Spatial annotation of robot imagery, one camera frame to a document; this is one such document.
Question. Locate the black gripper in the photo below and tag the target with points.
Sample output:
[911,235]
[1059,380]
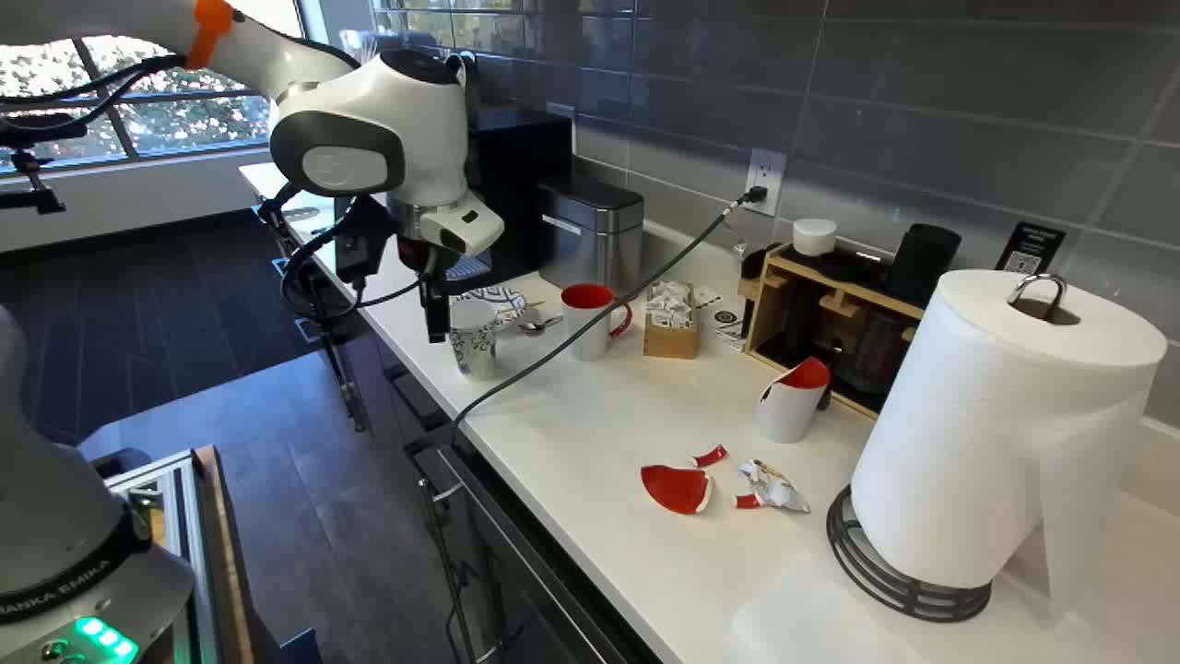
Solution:
[424,258]

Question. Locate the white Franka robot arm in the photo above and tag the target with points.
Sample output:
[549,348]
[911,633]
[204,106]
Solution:
[370,96]

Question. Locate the patterned paper cup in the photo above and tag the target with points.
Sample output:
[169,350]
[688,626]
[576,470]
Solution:
[474,350]

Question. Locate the white mug red inside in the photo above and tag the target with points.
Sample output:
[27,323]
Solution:
[588,323]

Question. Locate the black Keurig coffee machine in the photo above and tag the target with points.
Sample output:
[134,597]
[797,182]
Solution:
[523,172]

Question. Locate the dark wood base cabinets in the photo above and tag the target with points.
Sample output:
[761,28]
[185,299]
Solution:
[492,554]

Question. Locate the large red mug shard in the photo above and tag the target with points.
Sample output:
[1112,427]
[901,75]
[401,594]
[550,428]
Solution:
[676,489]

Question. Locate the small red mug shard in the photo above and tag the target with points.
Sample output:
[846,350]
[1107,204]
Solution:
[748,499]
[710,455]

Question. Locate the wooden countertop organizer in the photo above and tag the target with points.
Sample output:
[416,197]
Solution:
[797,307]

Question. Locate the broken white red mug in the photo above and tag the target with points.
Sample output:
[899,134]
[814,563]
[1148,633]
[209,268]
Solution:
[788,409]

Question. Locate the small white cup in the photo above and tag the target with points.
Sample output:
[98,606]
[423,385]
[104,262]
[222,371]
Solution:
[814,238]

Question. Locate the black clamp stand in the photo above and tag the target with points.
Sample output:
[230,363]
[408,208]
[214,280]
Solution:
[31,159]

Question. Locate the black canister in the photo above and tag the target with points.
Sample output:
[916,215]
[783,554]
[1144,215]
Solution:
[925,258]

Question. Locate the black paper towel holder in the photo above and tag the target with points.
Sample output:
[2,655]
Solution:
[904,593]

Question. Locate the white paper towel roll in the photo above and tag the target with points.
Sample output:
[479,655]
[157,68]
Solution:
[983,428]

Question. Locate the black card sign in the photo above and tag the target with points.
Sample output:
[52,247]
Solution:
[1029,243]

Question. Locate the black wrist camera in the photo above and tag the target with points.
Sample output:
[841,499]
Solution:
[364,242]

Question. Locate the black camera tripod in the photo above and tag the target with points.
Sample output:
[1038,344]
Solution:
[314,296]

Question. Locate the aluminium robot stand frame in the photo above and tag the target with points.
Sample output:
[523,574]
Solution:
[171,519]

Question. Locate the white wall outlet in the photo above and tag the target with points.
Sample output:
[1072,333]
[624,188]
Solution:
[764,172]

